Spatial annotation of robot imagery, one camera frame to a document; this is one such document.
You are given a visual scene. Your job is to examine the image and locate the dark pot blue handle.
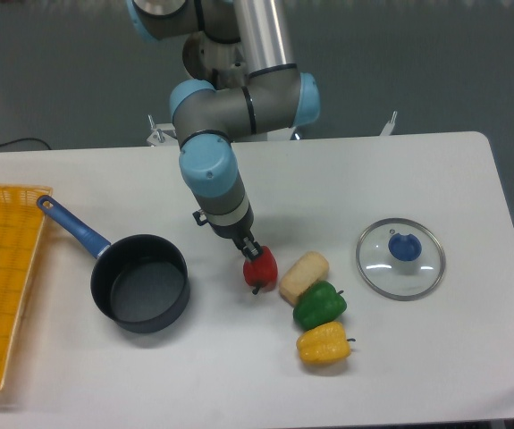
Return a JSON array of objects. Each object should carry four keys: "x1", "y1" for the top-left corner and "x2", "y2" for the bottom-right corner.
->
[{"x1": 37, "y1": 196, "x2": 190, "y2": 333}]

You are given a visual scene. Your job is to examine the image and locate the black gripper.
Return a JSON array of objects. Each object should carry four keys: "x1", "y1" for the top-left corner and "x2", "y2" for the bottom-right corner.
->
[{"x1": 193, "y1": 207, "x2": 261, "y2": 260}]

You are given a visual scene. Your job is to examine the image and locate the white table bracket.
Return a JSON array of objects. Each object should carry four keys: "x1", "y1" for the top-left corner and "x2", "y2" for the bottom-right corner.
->
[{"x1": 380, "y1": 110, "x2": 398, "y2": 137}]

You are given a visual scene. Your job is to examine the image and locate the black floor cable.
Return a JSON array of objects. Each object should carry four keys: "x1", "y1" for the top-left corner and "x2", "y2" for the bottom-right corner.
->
[{"x1": 0, "y1": 137, "x2": 53, "y2": 151}]

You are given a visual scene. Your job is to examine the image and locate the beige bread loaf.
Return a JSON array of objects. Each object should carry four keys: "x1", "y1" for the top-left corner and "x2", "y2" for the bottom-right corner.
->
[{"x1": 279, "y1": 251, "x2": 330, "y2": 307}]

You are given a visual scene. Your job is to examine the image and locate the green bell pepper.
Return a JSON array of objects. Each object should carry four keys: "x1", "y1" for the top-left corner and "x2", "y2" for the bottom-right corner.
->
[{"x1": 292, "y1": 281, "x2": 348, "y2": 331}]

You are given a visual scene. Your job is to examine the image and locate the glass lid blue knob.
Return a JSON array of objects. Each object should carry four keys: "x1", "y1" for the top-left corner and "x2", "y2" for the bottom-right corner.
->
[{"x1": 355, "y1": 218, "x2": 446, "y2": 301}]

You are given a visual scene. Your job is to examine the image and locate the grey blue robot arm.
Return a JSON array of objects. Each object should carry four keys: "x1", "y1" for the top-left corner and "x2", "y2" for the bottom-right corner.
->
[{"x1": 127, "y1": 1, "x2": 321, "y2": 261}]

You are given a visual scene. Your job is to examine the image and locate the red bell pepper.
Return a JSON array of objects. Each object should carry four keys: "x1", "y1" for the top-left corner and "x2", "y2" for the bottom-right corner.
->
[{"x1": 242, "y1": 246, "x2": 278, "y2": 295}]

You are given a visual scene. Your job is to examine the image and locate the yellow bell pepper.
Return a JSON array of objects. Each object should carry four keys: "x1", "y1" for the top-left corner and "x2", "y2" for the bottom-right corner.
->
[{"x1": 296, "y1": 322, "x2": 352, "y2": 365}]

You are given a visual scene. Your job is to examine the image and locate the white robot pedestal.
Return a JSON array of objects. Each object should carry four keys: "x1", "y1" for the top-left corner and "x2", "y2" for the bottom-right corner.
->
[{"x1": 146, "y1": 33, "x2": 305, "y2": 147}]

